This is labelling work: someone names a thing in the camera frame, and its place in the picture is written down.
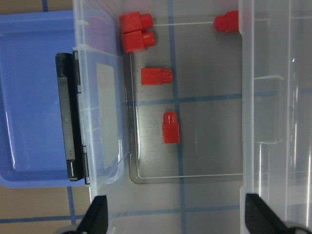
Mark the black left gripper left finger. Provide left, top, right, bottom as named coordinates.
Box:
left=77, top=195, right=108, bottom=234

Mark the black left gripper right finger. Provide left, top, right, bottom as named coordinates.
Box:
left=245, top=194, right=293, bottom=234

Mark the red block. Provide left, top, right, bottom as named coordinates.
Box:
left=119, top=12, right=154, bottom=34
left=162, top=112, right=180, bottom=144
left=121, top=31, right=156, bottom=54
left=141, top=68, right=173, bottom=86
left=213, top=10, right=239, bottom=34

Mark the clear plastic box lid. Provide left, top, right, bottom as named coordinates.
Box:
left=239, top=0, right=312, bottom=230

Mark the blue plastic tray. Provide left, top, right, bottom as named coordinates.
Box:
left=0, top=11, right=85, bottom=188

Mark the clear plastic storage box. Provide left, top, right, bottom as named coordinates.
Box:
left=74, top=0, right=243, bottom=234

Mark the black box latch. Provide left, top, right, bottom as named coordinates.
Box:
left=55, top=50, right=90, bottom=185

